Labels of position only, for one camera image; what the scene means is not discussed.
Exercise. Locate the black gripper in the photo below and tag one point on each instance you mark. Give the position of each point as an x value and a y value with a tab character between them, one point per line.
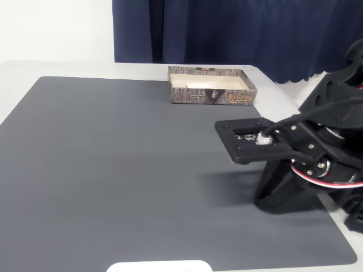
279	181

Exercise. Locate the white rectangular block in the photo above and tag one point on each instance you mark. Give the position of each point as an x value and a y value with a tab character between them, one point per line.
201	85

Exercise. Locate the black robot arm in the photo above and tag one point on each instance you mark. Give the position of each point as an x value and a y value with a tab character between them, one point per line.
329	90

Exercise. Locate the bark-print cardboard box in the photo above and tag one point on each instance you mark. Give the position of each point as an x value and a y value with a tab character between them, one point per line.
193	95

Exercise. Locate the white rounded device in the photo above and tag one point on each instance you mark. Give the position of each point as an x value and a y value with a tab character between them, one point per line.
158	267

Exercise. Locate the grey desk mat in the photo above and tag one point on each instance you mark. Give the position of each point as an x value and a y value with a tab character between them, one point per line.
113	170

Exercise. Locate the navy blue curtain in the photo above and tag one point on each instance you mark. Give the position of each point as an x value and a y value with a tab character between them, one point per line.
227	28

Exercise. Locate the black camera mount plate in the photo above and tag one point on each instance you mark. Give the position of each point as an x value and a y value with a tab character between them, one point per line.
227	139

